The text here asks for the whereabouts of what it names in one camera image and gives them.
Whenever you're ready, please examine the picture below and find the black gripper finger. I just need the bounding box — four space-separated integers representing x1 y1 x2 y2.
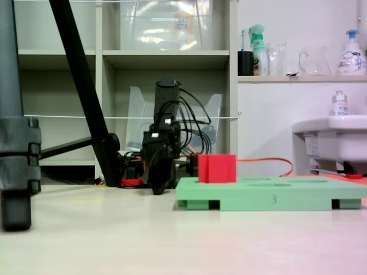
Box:
160 147 177 193
149 148 165 196

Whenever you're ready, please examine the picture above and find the red cross columnar block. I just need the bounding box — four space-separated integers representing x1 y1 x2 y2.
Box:
197 154 237 183

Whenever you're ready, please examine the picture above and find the red and black table clamp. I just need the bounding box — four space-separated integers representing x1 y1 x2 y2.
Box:
120 151 147 188

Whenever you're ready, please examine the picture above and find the clear plastic file holder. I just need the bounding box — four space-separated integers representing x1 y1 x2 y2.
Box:
125 85 224 154

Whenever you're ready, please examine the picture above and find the beige shelf unit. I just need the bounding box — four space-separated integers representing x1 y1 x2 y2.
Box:
13 0 239 186

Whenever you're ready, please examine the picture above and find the green shape sorter board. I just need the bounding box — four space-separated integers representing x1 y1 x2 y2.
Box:
174 176 367 212

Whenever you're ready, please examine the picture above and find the black cup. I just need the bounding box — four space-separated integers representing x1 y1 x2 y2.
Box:
237 50 255 77

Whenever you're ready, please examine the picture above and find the clear plastic storage box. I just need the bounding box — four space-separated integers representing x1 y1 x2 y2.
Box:
119 0 214 52

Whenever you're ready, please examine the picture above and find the black tripod leg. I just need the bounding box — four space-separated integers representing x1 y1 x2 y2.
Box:
38 0 122 187

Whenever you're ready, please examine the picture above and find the green spray bottle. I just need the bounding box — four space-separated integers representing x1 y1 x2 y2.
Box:
248 24 269 77

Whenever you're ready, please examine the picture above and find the clear measuring cup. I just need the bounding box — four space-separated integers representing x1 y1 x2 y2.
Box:
265 42 287 77

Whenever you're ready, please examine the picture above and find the grey tripod leg with locks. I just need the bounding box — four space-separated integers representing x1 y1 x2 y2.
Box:
0 0 42 232

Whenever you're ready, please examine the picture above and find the light wooden ledge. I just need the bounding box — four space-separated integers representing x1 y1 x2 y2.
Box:
237 74 367 84

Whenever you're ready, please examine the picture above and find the glass pitcher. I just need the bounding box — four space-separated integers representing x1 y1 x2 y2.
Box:
299 45 332 76

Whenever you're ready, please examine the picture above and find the clear sanitizer bottle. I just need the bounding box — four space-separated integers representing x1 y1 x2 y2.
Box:
331 91 349 117

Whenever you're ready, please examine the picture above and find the white sink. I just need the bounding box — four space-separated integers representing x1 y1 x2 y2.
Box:
291 115 367 164

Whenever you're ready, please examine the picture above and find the white foam soap bottle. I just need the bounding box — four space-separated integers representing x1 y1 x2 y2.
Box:
337 29 367 76

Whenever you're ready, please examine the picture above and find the long black wire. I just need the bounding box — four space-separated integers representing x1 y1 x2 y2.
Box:
177 87 213 157

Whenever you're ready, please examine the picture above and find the thin white cord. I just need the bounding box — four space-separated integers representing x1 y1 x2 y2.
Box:
22 111 243 120

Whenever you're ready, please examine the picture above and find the long orange wire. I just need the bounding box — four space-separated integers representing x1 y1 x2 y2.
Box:
236 156 294 178

